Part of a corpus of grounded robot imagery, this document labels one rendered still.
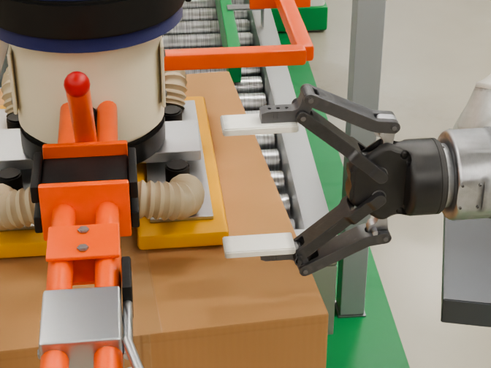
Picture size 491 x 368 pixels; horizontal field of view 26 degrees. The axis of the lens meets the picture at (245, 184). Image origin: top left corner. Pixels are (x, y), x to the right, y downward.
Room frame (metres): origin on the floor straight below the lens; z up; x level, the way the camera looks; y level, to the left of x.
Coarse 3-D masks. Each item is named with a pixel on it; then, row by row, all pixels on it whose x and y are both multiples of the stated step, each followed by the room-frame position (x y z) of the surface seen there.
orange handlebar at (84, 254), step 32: (288, 0) 1.34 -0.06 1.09; (288, 32) 1.26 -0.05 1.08; (192, 64) 1.17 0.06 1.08; (224, 64) 1.17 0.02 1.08; (256, 64) 1.17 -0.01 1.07; (288, 64) 1.18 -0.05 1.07; (64, 128) 0.98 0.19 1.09; (96, 128) 1.00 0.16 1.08; (64, 224) 0.79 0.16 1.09; (96, 224) 0.79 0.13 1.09; (64, 256) 0.74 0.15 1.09; (96, 256) 0.74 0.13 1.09; (64, 288) 0.70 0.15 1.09; (96, 352) 0.62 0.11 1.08
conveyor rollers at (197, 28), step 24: (192, 0) 2.79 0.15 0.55; (240, 0) 2.80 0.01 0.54; (192, 24) 2.61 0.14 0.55; (216, 24) 2.61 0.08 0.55; (240, 24) 2.62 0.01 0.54; (168, 48) 2.50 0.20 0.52; (192, 48) 2.44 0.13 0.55; (192, 72) 2.33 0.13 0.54; (240, 96) 2.17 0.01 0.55; (264, 96) 2.18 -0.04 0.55; (264, 144) 1.98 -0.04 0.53
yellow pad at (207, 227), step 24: (192, 96) 1.30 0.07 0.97; (168, 120) 1.19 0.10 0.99; (144, 168) 1.10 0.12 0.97; (168, 168) 1.06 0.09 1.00; (192, 168) 1.10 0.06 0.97; (216, 168) 1.11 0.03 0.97; (216, 192) 1.05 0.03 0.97; (192, 216) 0.99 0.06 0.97; (216, 216) 1.00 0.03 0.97; (144, 240) 0.96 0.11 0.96; (168, 240) 0.96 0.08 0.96; (192, 240) 0.96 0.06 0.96; (216, 240) 0.97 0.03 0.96
